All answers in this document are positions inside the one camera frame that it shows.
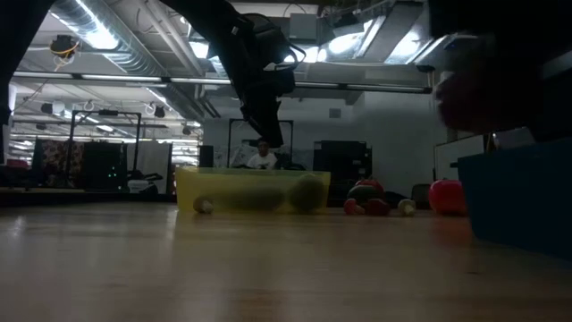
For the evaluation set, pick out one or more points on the person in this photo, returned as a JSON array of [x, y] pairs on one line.
[[263, 162]]

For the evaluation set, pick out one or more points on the black speaker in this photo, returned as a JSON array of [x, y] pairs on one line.
[[206, 156]]

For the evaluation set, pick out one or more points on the black metal frame stand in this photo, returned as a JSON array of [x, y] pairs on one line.
[[107, 112], [229, 143]]

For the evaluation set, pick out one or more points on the black shelf unit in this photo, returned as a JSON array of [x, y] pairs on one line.
[[342, 156]]

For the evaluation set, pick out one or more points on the silver ventilation duct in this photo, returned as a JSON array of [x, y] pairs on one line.
[[129, 62]]

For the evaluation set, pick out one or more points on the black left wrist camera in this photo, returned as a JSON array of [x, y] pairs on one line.
[[266, 36]]

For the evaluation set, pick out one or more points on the black cabinet with green lights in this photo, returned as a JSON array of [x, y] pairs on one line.
[[105, 165]]

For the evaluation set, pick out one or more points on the floral patterned curtain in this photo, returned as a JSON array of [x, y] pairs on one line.
[[58, 161]]

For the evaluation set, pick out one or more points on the striped green squash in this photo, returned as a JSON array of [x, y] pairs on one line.
[[364, 193]]

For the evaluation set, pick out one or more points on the grey ceiling box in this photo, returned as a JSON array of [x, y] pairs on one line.
[[304, 27]]

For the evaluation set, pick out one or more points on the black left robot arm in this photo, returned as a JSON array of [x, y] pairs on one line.
[[210, 18]]

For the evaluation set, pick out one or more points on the dark red meat piece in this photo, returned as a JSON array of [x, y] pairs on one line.
[[482, 103]]

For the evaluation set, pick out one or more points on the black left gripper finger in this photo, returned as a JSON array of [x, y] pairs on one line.
[[258, 120], [275, 121]]

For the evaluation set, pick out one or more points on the blue plastic basket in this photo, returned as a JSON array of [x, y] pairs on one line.
[[527, 201]]

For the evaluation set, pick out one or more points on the white panel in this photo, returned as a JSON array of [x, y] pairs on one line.
[[154, 156]]

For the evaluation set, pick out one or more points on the black chair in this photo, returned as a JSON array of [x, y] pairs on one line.
[[421, 194]]

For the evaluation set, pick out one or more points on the red tomato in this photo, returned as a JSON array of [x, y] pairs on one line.
[[447, 197]]

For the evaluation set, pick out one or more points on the grey wall vent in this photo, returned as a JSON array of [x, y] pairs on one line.
[[335, 113]]

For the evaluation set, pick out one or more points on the whiteboard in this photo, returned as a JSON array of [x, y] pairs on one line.
[[460, 154]]

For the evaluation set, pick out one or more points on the small round purple eggplant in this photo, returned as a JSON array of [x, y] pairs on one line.
[[307, 194]]

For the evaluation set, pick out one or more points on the black ceiling spotlight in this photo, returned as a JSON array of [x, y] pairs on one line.
[[47, 108], [187, 130], [159, 112]]

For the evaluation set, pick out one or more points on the yellow translucent plastic basket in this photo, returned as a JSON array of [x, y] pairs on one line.
[[192, 183]]

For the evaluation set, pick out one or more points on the white box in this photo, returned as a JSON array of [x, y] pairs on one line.
[[514, 138]]

